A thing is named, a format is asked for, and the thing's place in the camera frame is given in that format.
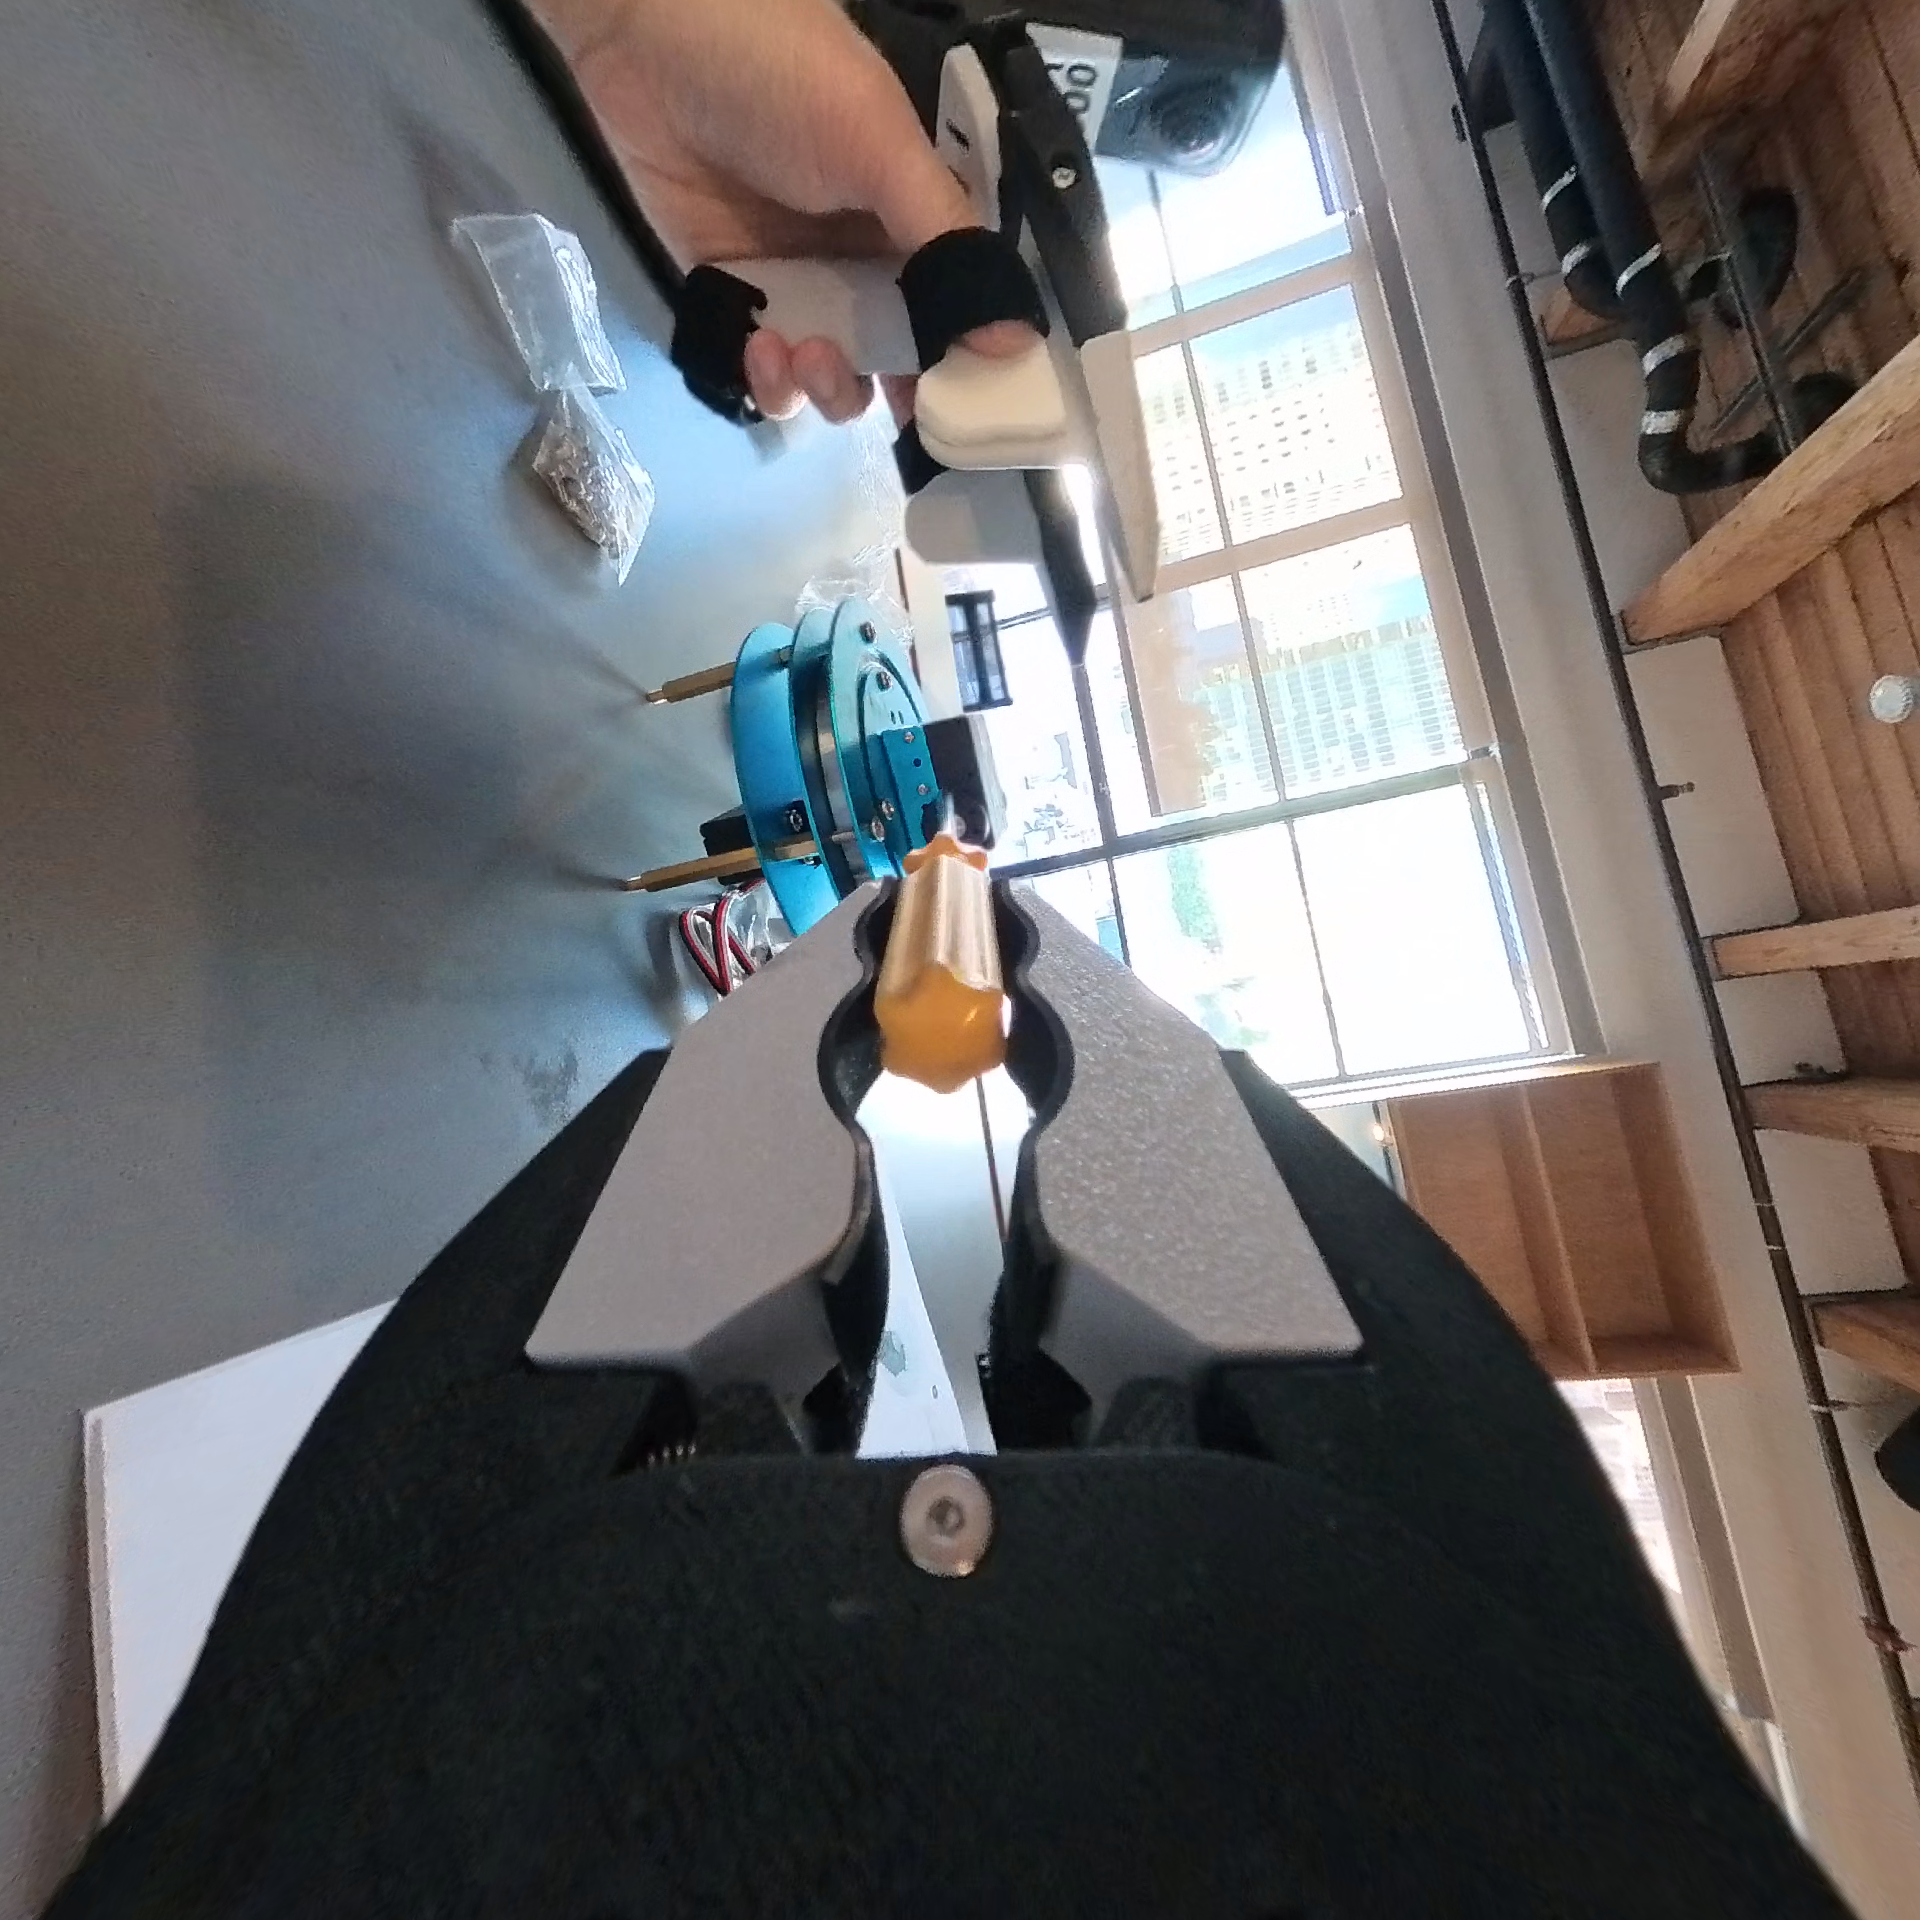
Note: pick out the clear bag of nuts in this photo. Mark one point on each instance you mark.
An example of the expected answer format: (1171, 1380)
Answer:
(541, 291)

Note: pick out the black servo motor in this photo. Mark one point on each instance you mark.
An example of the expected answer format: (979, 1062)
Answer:
(960, 766)

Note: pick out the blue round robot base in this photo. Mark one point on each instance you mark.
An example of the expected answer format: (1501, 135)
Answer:
(783, 706)

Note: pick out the wooden wall shelf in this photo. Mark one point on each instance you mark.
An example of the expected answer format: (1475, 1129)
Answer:
(1559, 1216)

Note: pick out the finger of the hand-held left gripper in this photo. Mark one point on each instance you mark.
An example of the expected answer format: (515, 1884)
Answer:
(1124, 451)
(968, 517)

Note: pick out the large paned window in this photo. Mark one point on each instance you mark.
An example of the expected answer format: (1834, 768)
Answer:
(1320, 673)

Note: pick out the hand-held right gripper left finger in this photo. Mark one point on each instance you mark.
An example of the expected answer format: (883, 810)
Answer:
(708, 1170)

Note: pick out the empty clear plastic bag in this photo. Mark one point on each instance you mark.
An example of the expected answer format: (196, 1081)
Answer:
(846, 589)

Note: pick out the clear bag of small screws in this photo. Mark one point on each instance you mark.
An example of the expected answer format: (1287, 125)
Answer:
(591, 470)

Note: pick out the black chair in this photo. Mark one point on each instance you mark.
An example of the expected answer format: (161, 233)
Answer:
(979, 646)

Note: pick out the black insulated pipe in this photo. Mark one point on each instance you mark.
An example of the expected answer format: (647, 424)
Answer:
(1495, 88)
(1613, 226)

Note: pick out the printed instruction sheet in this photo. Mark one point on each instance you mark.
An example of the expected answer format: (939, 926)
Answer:
(195, 1499)

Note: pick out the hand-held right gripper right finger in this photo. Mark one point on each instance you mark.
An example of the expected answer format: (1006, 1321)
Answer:
(1185, 1170)

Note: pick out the person's left hand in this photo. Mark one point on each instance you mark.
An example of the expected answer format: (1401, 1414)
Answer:
(749, 135)

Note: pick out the grey desk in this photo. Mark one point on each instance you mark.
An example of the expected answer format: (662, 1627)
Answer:
(228, 749)

